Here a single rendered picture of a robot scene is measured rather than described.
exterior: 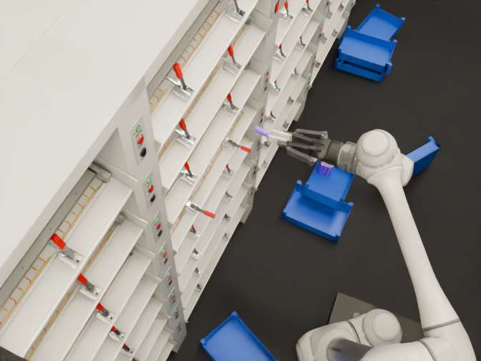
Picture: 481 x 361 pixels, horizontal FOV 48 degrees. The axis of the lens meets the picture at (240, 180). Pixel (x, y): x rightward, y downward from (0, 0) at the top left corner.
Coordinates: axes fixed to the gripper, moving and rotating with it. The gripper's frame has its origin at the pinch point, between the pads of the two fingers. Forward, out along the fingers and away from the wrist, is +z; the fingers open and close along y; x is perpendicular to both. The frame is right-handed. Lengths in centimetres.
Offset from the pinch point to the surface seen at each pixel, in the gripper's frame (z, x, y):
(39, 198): 0, -72, 74
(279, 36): 12.9, -11.1, -31.9
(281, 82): 21, 26, -46
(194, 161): 15.0, -12.1, 24.7
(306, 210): 10, 104, -36
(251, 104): 17.4, 5.6, -14.3
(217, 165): 17.7, 7.3, 12.0
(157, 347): 29, 64, 62
